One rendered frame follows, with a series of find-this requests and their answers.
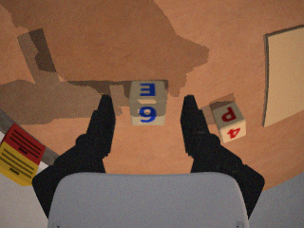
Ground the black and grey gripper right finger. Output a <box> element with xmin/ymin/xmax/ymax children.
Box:
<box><xmin>180</xmin><ymin>95</ymin><xmax>265</xmax><ymax>219</ymax></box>

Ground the tan flat mat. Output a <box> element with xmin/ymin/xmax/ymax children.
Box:
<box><xmin>263</xmin><ymin>26</ymin><xmax>304</xmax><ymax>127</ymax></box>

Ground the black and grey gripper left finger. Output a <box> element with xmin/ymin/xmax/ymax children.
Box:
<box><xmin>31</xmin><ymin>95</ymin><xmax>116</xmax><ymax>219</ymax></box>

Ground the beige letter block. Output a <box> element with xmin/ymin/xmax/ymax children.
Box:
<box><xmin>212</xmin><ymin>102</ymin><xmax>246</xmax><ymax>143</ymax></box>
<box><xmin>129</xmin><ymin>81</ymin><xmax>167</xmax><ymax>125</ymax></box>

